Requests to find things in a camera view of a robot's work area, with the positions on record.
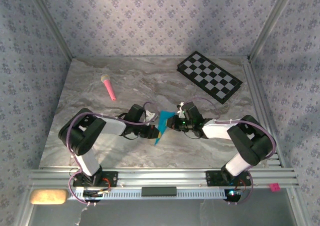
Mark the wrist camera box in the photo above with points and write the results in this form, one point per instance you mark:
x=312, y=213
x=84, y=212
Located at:
x=180, y=110
x=150, y=114

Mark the long aluminium base rail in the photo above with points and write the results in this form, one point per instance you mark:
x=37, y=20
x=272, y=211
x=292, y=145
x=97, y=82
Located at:
x=162, y=177

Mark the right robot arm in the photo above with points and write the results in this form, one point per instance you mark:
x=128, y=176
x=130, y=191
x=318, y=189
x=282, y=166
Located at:
x=217, y=132

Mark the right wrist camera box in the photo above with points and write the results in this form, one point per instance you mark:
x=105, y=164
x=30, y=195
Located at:
x=180, y=110

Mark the blue paper sheet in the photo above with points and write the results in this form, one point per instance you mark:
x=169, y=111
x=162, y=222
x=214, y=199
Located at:
x=163, y=123

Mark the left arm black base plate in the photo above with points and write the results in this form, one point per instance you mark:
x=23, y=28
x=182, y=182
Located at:
x=110, y=179

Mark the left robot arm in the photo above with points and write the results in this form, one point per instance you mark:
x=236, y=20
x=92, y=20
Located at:
x=112, y=127

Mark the black white chessboard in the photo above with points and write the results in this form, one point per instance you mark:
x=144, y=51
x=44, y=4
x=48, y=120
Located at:
x=207, y=73

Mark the pink toy microphone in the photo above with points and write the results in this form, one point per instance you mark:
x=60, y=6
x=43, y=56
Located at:
x=108, y=87

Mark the black round controller board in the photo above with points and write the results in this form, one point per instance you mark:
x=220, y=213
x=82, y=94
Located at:
x=93, y=194
x=232, y=195

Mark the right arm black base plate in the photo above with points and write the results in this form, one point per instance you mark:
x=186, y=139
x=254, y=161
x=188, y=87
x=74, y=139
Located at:
x=213, y=178

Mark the black box on duct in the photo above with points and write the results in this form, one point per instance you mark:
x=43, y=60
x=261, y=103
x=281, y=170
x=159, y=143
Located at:
x=159, y=191

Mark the aluminium frame post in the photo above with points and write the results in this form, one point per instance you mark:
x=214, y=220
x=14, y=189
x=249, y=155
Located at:
x=297, y=208
x=23, y=211
x=52, y=23
x=271, y=23

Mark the tan sponge block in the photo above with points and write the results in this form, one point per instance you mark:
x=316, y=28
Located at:
x=48, y=196

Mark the aluminium side rail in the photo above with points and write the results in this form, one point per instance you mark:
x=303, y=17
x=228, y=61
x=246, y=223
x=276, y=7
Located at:
x=250, y=73

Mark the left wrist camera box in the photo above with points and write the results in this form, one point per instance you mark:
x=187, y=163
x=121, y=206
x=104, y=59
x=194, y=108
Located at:
x=150, y=114

